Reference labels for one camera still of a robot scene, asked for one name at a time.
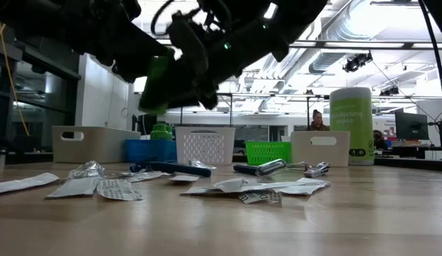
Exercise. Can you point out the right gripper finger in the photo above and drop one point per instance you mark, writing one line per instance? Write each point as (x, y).
(211, 96)
(186, 89)

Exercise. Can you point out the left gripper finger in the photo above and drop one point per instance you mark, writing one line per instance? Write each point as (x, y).
(139, 53)

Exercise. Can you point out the blue disposable razor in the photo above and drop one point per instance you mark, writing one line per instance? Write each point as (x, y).
(272, 167)
(181, 168)

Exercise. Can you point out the white packet with black print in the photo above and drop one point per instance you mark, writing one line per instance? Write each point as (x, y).
(149, 176)
(119, 190)
(260, 196)

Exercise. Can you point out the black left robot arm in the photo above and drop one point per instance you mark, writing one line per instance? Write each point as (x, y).
(46, 21)

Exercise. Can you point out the white perforated plastic basket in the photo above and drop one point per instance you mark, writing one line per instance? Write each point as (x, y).
(206, 145)

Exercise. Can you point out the black computer monitor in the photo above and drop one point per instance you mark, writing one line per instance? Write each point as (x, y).
(147, 124)
(411, 126)

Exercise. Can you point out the shiny silver wrapped item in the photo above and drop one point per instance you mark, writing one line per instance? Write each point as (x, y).
(201, 164)

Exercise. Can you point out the blue plastic basket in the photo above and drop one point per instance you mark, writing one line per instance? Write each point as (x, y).
(153, 151)

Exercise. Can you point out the green plastic basket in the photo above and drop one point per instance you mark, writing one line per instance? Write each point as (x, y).
(267, 153)

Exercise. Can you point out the person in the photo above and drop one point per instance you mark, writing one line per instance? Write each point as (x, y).
(378, 139)
(317, 121)

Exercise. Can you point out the grey plastic bin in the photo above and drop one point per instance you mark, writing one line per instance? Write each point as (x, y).
(99, 149)

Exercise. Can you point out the white plastic bin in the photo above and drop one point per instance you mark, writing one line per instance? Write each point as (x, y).
(320, 153)

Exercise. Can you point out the green disinfecting wipes canister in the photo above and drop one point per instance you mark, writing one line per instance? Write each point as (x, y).
(352, 113)

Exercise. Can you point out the crumpled shiny foil packet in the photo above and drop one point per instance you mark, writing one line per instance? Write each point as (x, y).
(86, 170)

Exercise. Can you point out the black ceiling light fixture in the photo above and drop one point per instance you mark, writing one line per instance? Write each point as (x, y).
(389, 91)

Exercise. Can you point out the small metal cup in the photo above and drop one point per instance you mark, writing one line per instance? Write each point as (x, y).
(0, 160)

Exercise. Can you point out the silver ceiling duct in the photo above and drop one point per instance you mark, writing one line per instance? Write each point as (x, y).
(348, 28)

